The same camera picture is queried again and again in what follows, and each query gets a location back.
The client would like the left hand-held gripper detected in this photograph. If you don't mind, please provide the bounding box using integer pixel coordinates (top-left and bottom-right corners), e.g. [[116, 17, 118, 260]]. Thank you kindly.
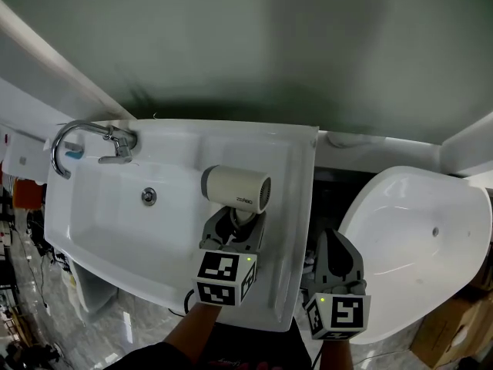
[[192, 206, 267, 308]]

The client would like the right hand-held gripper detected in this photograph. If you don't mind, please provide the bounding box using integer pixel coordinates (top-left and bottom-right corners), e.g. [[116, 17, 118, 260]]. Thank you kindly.
[[304, 228, 372, 341]]

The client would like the cream hair dryer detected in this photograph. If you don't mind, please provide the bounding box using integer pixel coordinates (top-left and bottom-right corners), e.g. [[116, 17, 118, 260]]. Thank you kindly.
[[200, 164, 272, 242]]

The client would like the white ceramic sink basin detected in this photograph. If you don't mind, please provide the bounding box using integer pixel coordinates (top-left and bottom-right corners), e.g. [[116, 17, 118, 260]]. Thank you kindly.
[[43, 119, 320, 333]]

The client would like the person's right forearm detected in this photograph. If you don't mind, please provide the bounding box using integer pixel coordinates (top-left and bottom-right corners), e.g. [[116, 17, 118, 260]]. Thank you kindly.
[[319, 338, 355, 370]]

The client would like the person's left forearm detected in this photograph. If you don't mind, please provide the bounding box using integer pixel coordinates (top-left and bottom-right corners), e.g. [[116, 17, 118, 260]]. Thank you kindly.
[[163, 302, 224, 362]]

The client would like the white bathtub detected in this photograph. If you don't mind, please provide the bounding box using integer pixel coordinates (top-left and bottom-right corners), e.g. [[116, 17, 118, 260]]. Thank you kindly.
[[337, 165, 493, 345]]

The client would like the person's black clothing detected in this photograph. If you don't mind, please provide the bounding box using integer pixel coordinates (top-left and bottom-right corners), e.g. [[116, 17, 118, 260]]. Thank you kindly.
[[103, 317, 313, 370]]

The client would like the brown cardboard box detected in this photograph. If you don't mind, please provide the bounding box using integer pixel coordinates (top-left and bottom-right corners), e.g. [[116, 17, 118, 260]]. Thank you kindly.
[[410, 294, 493, 370]]

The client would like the blue bottle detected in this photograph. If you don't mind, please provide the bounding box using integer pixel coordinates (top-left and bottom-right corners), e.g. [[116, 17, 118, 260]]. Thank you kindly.
[[64, 142, 85, 160]]

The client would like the chrome faucet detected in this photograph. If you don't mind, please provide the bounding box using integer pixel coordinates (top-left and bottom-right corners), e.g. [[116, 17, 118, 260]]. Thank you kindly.
[[50, 120, 139, 180]]

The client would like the orange box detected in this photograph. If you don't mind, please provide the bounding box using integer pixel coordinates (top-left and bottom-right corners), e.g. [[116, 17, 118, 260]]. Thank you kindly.
[[13, 178, 47, 210]]

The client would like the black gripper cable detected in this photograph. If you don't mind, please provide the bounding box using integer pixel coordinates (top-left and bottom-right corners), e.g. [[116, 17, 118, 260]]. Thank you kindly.
[[183, 288, 198, 316]]

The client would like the white arched frame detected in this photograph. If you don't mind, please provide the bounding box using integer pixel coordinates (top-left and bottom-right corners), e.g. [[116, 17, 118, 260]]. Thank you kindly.
[[0, 0, 493, 177]]

